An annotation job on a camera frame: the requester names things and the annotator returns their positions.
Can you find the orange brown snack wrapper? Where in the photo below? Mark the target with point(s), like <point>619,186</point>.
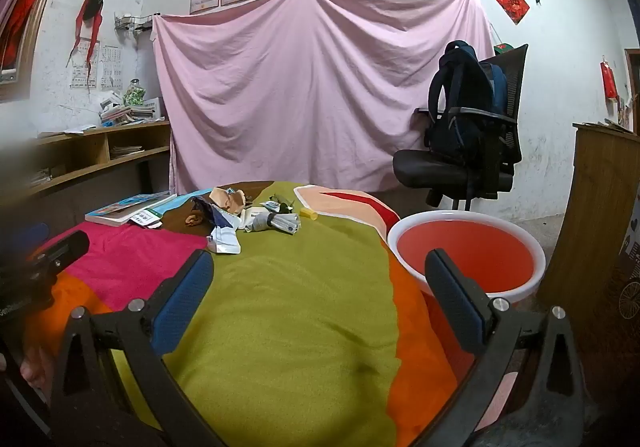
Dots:
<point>194,218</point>

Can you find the white pouch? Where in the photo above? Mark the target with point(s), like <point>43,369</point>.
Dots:
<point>224,239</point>

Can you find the white tube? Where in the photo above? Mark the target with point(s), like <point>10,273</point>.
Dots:
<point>257,219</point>

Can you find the red hanging ornament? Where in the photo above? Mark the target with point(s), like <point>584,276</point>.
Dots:
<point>609,79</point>

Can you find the small yellow cap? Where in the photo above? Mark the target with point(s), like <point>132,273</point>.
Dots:
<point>307,213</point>

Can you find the pink hanging bed sheet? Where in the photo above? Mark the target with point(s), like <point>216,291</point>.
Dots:
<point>300,92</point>

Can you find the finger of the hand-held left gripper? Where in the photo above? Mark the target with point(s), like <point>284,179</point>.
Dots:
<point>31,233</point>
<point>65,248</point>

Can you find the wooden shelf desk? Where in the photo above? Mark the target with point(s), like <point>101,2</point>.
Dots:
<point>90,149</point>

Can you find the dark blue wrapper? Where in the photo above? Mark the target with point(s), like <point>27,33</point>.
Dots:
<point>212,214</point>

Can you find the wooden door frame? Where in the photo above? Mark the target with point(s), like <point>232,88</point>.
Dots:
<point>631,87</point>

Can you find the person's left hand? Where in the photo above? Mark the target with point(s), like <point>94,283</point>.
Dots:
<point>40,372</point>

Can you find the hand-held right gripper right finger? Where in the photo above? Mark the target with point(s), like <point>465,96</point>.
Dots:
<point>450,297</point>

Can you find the multicoloured patchwork blanket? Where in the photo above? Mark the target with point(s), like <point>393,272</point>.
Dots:
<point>280,327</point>

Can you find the wooden cabinet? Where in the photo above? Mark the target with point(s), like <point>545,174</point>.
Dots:
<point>590,207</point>

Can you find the black green wrapper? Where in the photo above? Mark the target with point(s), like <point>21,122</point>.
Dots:
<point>277,204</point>

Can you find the stack of books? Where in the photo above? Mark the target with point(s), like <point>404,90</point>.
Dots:
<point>125,116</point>

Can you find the white cardboard box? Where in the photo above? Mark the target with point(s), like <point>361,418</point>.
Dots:
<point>154,108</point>

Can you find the brown paper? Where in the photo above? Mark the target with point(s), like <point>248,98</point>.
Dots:
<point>227,197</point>

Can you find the dark blue backpack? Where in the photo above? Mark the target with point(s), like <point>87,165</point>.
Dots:
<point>460,117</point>

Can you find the red neck scarf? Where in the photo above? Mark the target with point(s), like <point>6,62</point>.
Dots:
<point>89,9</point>

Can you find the stack of papers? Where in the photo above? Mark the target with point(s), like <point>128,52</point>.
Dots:
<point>125,152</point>
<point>47,177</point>

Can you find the black mesh office chair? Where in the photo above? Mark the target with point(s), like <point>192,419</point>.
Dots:
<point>440,172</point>

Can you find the glass jar with green sweets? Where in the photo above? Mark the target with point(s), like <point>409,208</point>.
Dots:
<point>134,94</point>

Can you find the wooden framed window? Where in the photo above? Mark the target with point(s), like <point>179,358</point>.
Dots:
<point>42,2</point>

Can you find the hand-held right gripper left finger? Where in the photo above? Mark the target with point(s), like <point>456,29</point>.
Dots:
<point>182,297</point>

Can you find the red bucket with white rim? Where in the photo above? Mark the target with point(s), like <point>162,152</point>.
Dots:
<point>465,252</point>

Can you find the blue cover picture book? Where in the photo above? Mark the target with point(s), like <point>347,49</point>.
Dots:
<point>120,209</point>

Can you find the small white green box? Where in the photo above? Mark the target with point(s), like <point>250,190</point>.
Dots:
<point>146,218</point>

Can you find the white wall chart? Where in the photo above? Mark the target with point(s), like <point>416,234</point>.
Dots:
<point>111,67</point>
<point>82,72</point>

